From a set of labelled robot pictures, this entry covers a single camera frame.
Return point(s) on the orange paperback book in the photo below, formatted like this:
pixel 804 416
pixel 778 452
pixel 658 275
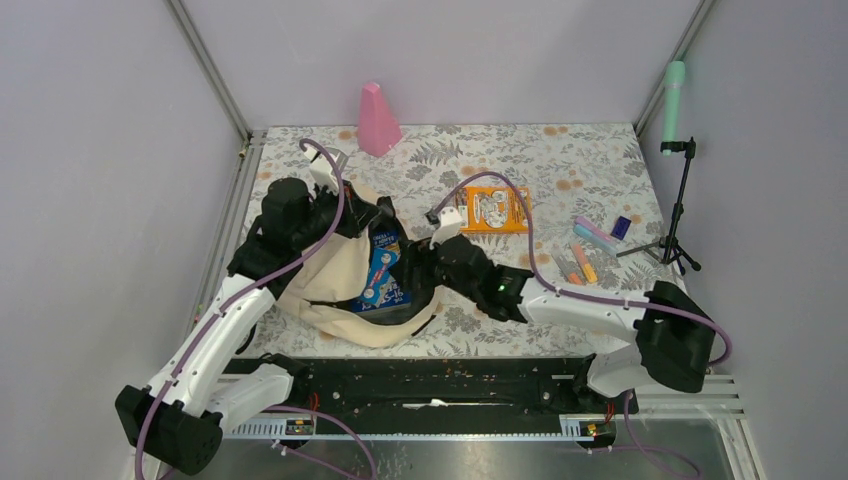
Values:
pixel 490 210

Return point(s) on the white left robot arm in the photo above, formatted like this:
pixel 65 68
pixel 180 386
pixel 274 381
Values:
pixel 176 418

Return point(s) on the light blue paperback book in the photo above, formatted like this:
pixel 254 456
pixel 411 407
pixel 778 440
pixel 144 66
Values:
pixel 377 280

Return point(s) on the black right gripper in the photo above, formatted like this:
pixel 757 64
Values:
pixel 416 253

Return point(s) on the pink highlighter pen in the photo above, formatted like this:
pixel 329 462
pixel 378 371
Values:
pixel 595 230

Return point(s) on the dark blue treehouse book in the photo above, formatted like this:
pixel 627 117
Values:
pixel 395 297

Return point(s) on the purple toy brick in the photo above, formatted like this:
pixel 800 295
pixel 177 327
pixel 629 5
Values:
pixel 621 228

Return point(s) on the yellow highlighter pen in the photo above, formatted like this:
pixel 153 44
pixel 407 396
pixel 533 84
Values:
pixel 583 262

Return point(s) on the pink cone block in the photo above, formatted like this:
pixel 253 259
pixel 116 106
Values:
pixel 378 129

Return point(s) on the aluminium cable duct rail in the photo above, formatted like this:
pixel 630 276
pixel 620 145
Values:
pixel 294 427

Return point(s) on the black tripod stand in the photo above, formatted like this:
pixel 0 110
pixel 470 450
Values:
pixel 667 249

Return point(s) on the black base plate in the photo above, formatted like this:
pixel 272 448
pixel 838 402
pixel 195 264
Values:
pixel 549 385

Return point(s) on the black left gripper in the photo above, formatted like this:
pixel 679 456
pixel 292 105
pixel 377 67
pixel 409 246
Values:
pixel 358 213

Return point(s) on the light blue highlighter pen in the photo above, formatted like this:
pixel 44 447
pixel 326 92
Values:
pixel 604 244

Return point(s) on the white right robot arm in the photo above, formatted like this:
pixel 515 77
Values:
pixel 668 337

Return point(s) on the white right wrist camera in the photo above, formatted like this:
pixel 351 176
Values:
pixel 448 222

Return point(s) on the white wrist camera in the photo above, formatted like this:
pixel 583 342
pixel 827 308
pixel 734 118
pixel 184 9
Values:
pixel 321 170
pixel 448 222

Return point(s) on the beige canvas backpack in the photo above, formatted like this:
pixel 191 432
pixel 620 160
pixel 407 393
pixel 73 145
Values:
pixel 314 275

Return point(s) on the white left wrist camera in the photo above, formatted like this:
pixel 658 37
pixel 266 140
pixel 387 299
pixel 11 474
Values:
pixel 321 170

